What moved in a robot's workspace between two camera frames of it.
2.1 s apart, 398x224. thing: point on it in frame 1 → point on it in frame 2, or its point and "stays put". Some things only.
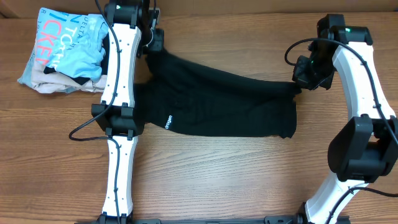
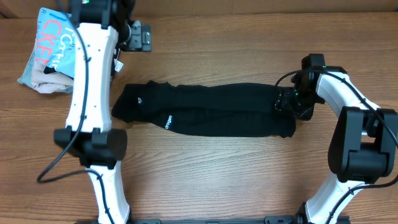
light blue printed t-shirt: [70, 42] stays put
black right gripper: [304, 74] → [285, 101]
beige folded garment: [59, 83] stays put
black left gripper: [154, 43] → [140, 37]
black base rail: [121, 218] stays put
